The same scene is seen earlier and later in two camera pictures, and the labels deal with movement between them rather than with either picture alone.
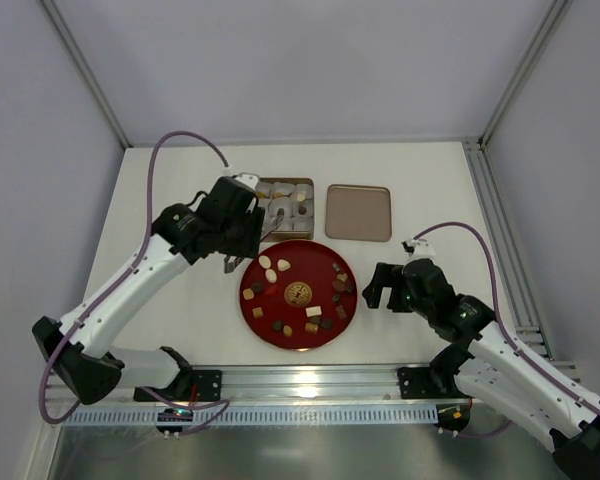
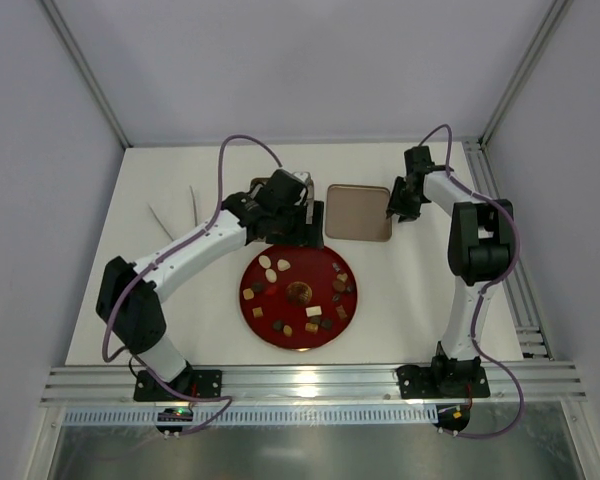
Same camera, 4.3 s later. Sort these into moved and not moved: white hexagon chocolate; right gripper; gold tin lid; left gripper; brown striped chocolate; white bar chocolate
Moved: right gripper; left gripper
Not moved: white hexagon chocolate; brown striped chocolate; white bar chocolate; gold tin lid
